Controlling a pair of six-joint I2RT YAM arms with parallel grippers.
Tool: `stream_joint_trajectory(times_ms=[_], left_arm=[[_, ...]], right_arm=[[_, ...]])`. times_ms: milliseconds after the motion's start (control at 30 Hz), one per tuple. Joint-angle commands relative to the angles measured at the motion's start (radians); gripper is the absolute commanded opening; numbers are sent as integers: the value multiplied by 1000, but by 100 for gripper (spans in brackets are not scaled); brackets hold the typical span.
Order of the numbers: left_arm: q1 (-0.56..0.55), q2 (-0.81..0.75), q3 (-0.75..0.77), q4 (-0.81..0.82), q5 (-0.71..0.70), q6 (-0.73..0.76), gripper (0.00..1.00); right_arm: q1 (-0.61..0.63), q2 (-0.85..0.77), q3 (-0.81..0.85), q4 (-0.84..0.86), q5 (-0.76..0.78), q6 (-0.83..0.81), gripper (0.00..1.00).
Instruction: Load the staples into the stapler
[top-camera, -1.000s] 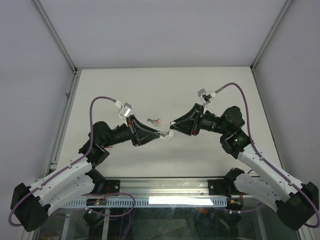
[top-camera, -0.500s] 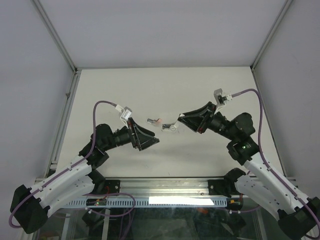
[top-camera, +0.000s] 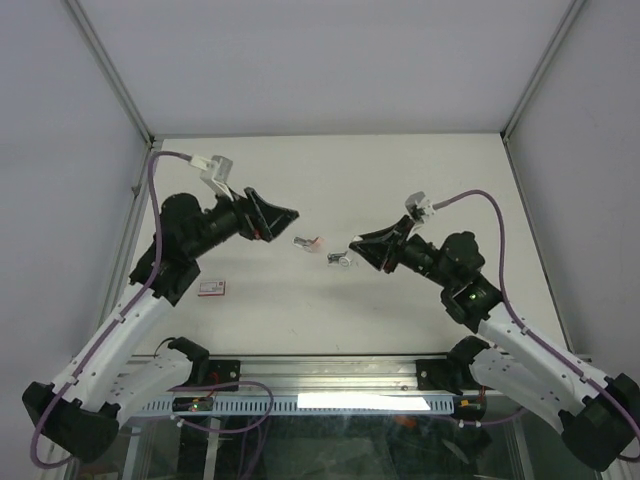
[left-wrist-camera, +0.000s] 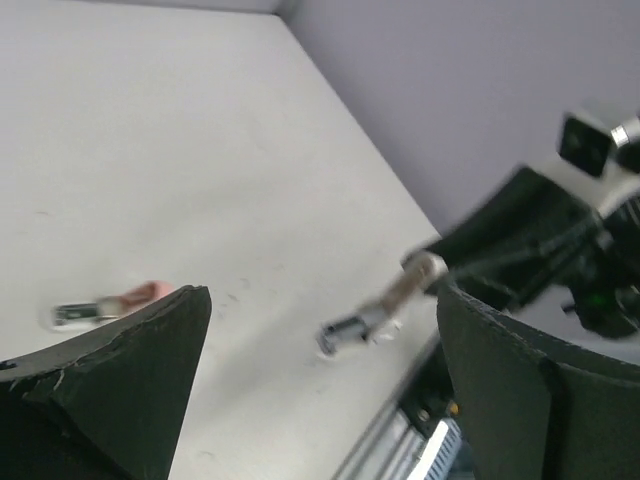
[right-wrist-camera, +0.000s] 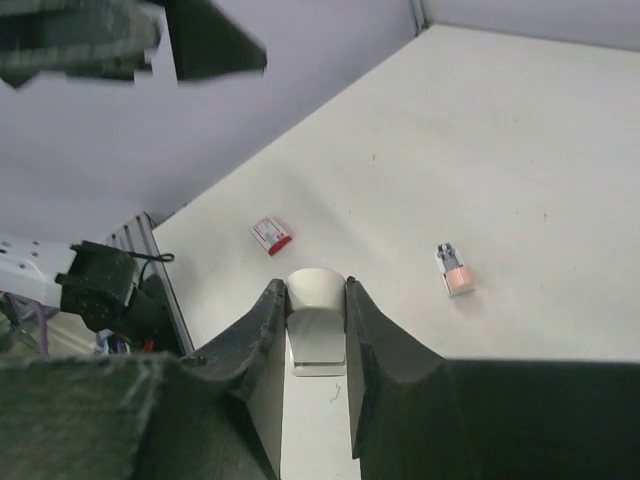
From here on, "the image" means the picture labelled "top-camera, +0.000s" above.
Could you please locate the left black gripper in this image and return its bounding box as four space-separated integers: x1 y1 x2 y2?
187 182 299 260

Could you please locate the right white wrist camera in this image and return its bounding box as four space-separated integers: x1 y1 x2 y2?
404 191 435 225

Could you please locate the aluminium mounting rail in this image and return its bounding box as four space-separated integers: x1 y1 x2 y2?
124 353 594 401

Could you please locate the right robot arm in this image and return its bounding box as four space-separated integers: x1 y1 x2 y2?
349 216 639 472

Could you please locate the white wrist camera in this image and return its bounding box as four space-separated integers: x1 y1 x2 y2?
404 191 435 225
188 155 233 199

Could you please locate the white stapler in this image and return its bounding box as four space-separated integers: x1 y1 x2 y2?
327 251 356 268

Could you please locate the pink stapler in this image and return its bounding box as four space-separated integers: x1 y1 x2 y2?
292 236 324 253

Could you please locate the white slotted cable duct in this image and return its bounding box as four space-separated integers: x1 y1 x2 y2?
137 393 455 417

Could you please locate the aluminium frame post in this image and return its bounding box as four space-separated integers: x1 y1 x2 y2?
62 0 155 147
500 0 589 144

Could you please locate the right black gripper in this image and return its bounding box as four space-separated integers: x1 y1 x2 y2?
349 215 457 291

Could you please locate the left aluminium frame post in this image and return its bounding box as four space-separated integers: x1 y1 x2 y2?
62 0 155 147

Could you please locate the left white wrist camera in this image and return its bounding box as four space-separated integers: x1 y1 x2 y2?
188 155 233 199

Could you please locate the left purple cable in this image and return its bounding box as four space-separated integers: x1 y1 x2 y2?
30 150 274 480

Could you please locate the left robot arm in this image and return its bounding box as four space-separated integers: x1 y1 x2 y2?
22 187 299 463

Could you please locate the right aluminium frame post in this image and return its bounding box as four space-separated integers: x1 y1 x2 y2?
500 0 589 144

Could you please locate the red white staple box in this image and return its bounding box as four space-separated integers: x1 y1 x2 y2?
197 280 226 297

